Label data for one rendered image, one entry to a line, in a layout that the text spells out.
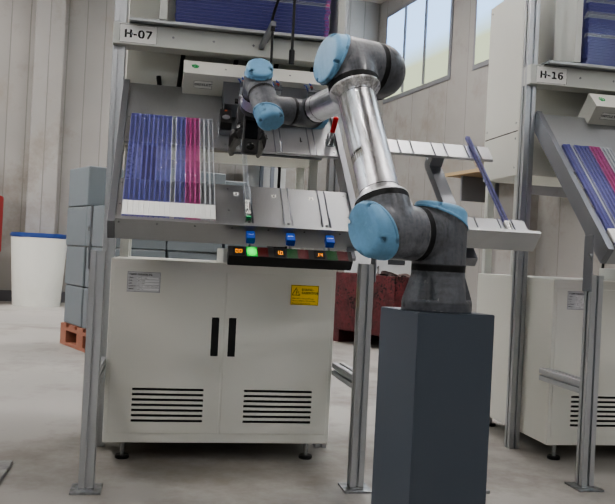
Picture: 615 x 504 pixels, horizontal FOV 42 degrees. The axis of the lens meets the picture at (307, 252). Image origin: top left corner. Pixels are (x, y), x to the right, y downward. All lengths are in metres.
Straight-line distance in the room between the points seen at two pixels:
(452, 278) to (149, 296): 1.10
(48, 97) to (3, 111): 0.53
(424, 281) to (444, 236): 0.10
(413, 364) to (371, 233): 0.28
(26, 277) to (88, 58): 2.64
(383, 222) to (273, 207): 0.75
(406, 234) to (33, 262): 7.19
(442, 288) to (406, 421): 0.28
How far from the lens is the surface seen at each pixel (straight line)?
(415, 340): 1.65
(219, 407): 2.55
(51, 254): 8.64
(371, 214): 1.61
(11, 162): 9.45
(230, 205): 2.28
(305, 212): 2.30
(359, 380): 2.30
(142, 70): 2.89
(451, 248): 1.71
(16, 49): 9.64
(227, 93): 2.64
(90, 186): 5.20
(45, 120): 9.30
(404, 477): 1.72
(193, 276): 2.50
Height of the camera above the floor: 0.65
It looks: level
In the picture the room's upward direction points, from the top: 3 degrees clockwise
